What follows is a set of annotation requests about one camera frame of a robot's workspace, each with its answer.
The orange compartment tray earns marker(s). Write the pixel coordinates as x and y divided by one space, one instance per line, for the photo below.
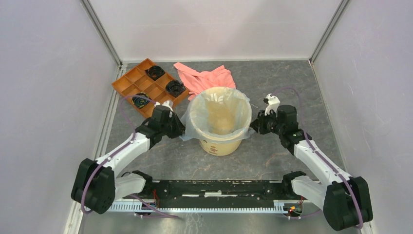
136 81

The light blue plastic trash bag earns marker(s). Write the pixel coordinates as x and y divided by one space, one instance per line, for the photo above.
219 113

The black green bag roll left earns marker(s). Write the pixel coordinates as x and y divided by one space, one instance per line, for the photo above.
140 100

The aluminium slotted cable rail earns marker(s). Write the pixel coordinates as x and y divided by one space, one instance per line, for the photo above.
135 206

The black bag roll right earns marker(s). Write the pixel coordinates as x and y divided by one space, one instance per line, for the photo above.
175 88

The yellow trash bin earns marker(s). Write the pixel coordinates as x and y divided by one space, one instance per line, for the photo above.
222 142

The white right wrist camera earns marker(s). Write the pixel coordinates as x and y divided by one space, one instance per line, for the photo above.
272 104

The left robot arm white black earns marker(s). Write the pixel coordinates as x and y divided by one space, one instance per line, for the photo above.
97 183

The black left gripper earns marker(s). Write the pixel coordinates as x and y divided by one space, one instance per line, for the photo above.
180 128

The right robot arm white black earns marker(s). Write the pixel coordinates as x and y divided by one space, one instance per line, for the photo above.
344 200

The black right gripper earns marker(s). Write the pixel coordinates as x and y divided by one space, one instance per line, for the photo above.
258 125

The pink cloth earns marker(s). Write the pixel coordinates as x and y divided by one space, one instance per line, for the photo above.
196 82

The black bag roll top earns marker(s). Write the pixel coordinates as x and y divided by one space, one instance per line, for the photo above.
155 72

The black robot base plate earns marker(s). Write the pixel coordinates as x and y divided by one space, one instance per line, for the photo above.
208 194

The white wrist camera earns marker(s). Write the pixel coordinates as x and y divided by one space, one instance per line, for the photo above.
166 104
272 104

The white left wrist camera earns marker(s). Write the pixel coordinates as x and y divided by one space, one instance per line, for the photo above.
166 104

